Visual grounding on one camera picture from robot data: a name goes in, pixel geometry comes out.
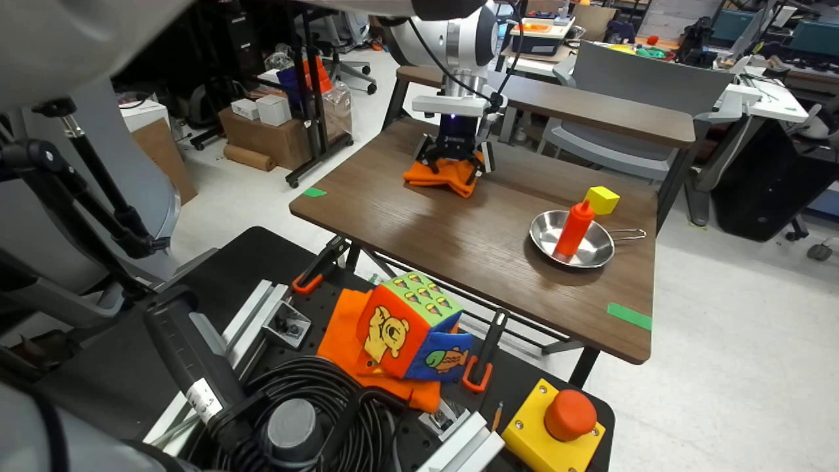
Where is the yellow cube block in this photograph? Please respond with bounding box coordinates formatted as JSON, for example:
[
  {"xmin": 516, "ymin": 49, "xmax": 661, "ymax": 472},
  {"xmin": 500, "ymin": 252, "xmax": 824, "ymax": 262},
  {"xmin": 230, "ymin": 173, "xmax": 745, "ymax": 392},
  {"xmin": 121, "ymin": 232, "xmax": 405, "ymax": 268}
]
[{"xmin": 582, "ymin": 182, "xmax": 622, "ymax": 220}]

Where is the brown wooden table with shelf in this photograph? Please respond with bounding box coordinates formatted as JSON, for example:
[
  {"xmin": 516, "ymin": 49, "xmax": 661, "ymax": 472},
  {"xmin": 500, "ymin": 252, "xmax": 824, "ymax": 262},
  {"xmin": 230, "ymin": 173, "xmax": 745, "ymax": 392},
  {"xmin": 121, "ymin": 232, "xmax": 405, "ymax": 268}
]
[{"xmin": 288, "ymin": 55, "xmax": 697, "ymax": 367}]

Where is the orange towel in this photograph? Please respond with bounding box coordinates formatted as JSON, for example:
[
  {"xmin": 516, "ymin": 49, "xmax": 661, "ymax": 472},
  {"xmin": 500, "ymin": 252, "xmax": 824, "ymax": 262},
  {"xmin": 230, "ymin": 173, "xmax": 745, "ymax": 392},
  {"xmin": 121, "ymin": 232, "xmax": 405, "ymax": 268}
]
[{"xmin": 402, "ymin": 156, "xmax": 483, "ymax": 201}]

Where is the black cable coil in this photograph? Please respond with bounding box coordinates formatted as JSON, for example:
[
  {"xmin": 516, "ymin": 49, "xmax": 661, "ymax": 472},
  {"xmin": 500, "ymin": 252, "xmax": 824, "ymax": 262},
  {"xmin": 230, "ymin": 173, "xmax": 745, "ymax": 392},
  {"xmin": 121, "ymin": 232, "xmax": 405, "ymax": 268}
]
[{"xmin": 187, "ymin": 354, "xmax": 405, "ymax": 472}]

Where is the black floor stand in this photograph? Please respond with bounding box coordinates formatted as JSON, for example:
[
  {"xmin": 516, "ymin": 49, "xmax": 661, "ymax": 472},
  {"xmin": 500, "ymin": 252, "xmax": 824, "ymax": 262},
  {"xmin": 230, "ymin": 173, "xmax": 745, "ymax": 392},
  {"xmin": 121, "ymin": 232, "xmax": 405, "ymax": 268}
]
[{"xmin": 283, "ymin": 0, "xmax": 356, "ymax": 189}]

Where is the grey round cap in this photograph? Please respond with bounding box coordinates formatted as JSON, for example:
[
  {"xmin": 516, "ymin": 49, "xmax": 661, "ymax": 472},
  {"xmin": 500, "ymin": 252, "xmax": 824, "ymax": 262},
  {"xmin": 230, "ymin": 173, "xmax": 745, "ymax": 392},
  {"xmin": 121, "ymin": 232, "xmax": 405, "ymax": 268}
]
[{"xmin": 260, "ymin": 395, "xmax": 325, "ymax": 466}]

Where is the large cardboard box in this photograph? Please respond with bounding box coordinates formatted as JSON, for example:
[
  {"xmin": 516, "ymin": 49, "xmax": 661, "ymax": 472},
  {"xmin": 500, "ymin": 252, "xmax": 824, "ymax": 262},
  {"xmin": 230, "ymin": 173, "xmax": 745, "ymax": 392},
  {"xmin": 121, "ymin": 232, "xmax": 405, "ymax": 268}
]
[{"xmin": 217, "ymin": 83, "xmax": 356, "ymax": 173}]

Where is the silver metal pan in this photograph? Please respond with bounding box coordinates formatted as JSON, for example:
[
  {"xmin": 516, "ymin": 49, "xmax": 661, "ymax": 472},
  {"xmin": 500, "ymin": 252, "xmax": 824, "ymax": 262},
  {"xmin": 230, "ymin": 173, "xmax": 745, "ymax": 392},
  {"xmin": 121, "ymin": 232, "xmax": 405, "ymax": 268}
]
[{"xmin": 526, "ymin": 206, "xmax": 650, "ymax": 273}]

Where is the aluminium profile rail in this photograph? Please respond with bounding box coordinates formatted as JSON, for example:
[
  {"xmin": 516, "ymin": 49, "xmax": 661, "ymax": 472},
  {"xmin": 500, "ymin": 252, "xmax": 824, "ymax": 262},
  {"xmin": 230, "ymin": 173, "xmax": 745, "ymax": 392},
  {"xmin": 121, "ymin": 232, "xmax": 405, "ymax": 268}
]
[
  {"xmin": 217, "ymin": 278, "xmax": 292, "ymax": 369},
  {"xmin": 415, "ymin": 405, "xmax": 509, "ymax": 472}
]

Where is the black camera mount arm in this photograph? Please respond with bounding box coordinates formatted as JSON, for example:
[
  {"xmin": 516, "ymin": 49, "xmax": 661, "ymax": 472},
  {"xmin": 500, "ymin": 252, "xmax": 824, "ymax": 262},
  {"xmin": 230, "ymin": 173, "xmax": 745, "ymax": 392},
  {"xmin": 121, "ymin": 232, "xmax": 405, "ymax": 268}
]
[{"xmin": 0, "ymin": 95, "xmax": 187, "ymax": 303}]

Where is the grey office chair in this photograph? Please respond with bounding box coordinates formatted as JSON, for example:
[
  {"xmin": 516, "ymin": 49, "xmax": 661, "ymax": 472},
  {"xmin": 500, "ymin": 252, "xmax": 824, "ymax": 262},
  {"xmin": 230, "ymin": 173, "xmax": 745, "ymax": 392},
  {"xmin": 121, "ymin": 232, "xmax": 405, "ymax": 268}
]
[{"xmin": 534, "ymin": 38, "xmax": 740, "ymax": 186}]

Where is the tall cardboard box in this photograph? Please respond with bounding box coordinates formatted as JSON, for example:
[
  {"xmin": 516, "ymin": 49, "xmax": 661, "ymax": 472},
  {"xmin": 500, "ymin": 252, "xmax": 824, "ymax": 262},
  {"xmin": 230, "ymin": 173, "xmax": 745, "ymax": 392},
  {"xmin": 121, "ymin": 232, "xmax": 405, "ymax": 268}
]
[{"xmin": 128, "ymin": 114, "xmax": 200, "ymax": 206}]

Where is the yellow box with red button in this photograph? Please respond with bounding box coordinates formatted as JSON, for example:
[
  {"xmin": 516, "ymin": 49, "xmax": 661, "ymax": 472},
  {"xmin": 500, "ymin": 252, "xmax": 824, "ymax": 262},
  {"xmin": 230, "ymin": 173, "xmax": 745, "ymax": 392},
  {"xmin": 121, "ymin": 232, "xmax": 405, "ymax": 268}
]
[{"xmin": 500, "ymin": 376, "xmax": 608, "ymax": 472}]

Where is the long green tape strip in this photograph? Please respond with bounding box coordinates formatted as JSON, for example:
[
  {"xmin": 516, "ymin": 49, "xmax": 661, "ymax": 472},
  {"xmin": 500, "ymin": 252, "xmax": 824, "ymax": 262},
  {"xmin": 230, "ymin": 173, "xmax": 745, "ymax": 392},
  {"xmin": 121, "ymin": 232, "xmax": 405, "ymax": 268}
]
[{"xmin": 605, "ymin": 302, "xmax": 656, "ymax": 333}]

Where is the black bag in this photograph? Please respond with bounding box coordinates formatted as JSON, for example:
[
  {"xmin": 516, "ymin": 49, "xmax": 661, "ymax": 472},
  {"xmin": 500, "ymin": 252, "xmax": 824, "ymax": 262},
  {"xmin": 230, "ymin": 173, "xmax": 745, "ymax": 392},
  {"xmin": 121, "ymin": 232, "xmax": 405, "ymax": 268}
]
[{"xmin": 709, "ymin": 114, "xmax": 839, "ymax": 244}]

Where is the black clamp with orange handle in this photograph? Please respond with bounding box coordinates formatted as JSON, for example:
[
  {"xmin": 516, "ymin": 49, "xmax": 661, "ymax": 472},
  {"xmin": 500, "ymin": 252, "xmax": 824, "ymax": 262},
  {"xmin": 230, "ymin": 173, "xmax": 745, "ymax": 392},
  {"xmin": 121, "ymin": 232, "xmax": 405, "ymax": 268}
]
[
  {"xmin": 458, "ymin": 308, "xmax": 511, "ymax": 399},
  {"xmin": 288, "ymin": 232, "xmax": 352, "ymax": 299}
]

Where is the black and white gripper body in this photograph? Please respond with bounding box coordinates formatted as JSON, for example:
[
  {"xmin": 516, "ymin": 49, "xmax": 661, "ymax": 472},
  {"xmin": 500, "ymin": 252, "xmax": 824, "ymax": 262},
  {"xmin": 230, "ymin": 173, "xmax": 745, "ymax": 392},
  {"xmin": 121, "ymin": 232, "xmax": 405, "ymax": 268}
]
[{"xmin": 411, "ymin": 89, "xmax": 505, "ymax": 168}]

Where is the black base platform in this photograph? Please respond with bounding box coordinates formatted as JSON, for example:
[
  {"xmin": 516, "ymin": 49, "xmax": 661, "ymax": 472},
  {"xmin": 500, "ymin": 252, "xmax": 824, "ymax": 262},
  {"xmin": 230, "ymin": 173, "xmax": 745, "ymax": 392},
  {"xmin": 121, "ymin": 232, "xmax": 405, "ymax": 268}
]
[{"xmin": 15, "ymin": 224, "xmax": 616, "ymax": 472}]

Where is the colourful plush cube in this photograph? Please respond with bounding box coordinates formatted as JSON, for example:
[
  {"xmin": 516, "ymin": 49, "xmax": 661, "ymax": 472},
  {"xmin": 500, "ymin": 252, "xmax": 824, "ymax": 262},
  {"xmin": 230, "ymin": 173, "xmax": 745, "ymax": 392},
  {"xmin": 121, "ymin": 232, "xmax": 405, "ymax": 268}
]
[{"xmin": 355, "ymin": 270, "xmax": 479, "ymax": 383}]

